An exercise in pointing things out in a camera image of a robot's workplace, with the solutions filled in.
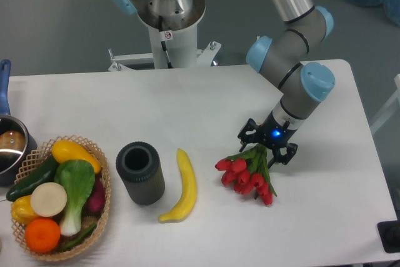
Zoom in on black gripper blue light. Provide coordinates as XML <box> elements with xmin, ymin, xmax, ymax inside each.
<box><xmin>237</xmin><ymin>111</ymin><xmax>298</xmax><ymax>169</ymax></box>

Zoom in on red tulip bouquet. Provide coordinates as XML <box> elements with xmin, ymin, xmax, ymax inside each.
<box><xmin>215</xmin><ymin>144</ymin><xmax>277</xmax><ymax>206</ymax></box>

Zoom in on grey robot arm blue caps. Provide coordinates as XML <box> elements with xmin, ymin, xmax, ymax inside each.
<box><xmin>112</xmin><ymin>0</ymin><xmax>335</xmax><ymax>164</ymax></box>

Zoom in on yellow banana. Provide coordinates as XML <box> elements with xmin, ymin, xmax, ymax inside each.
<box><xmin>158</xmin><ymin>148</ymin><xmax>198</xmax><ymax>223</ymax></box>

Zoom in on dark grey ribbed vase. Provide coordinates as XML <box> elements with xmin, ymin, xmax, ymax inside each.
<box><xmin>116</xmin><ymin>141</ymin><xmax>165</xmax><ymax>206</ymax></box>

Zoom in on black device at table edge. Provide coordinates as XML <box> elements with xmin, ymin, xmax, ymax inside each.
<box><xmin>377</xmin><ymin>220</ymin><xmax>399</xmax><ymax>253</ymax></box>

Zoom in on purple sweet potato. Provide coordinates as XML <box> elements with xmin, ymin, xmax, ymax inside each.
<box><xmin>86</xmin><ymin>178</ymin><xmax>106</xmax><ymax>214</ymax></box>

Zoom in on green bok choy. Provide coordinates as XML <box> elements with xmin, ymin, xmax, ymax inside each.
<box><xmin>54</xmin><ymin>159</ymin><xmax>95</xmax><ymax>236</ymax></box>

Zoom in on green chili pepper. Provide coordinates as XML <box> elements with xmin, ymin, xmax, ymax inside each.
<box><xmin>56</xmin><ymin>222</ymin><xmax>97</xmax><ymax>253</ymax></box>

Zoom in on yellow squash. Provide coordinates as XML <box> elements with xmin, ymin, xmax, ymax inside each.
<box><xmin>51</xmin><ymin>140</ymin><xmax>102</xmax><ymax>174</ymax></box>

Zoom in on dark green cucumber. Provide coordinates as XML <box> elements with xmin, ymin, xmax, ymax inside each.
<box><xmin>6</xmin><ymin>155</ymin><xmax>59</xmax><ymax>202</ymax></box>

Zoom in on woven wicker basket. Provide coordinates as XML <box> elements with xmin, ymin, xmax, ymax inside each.
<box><xmin>11</xmin><ymin>135</ymin><xmax>111</xmax><ymax>262</ymax></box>

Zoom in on orange fruit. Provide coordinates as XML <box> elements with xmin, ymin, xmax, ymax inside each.
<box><xmin>25</xmin><ymin>218</ymin><xmax>61</xmax><ymax>253</ymax></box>

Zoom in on yellow bell pepper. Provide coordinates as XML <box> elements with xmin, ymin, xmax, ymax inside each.
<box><xmin>11</xmin><ymin>195</ymin><xmax>39</xmax><ymax>225</ymax></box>

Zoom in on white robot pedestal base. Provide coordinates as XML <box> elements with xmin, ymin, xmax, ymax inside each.
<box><xmin>112</xmin><ymin>0</ymin><xmax>222</xmax><ymax>69</ymax></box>

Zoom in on white frame at right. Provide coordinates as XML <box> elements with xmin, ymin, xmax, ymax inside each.
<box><xmin>369</xmin><ymin>74</ymin><xmax>399</xmax><ymax>135</ymax></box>

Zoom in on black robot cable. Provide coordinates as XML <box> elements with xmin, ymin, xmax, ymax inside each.
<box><xmin>157</xmin><ymin>15</ymin><xmax>174</xmax><ymax>69</ymax></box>

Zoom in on blue handled saucepan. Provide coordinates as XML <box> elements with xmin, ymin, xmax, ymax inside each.
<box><xmin>1</xmin><ymin>59</ymin><xmax>37</xmax><ymax>187</ymax></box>

